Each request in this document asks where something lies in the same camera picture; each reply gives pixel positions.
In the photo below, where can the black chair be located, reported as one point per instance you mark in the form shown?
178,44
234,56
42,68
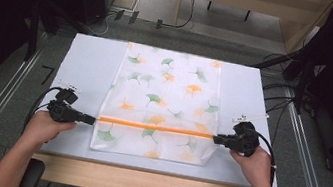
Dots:
31,175

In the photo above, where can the person's left hand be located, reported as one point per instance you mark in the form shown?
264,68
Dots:
42,128

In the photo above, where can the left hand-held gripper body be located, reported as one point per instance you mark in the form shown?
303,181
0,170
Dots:
62,112

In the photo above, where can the translucent leaf-print zip bag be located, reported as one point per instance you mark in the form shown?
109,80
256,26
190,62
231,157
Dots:
174,74

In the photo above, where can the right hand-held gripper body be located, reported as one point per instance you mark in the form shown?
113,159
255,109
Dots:
245,139

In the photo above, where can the light wooden desk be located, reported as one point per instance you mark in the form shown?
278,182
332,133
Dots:
236,0

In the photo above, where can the person's right hand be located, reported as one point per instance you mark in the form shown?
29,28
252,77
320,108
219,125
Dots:
255,168

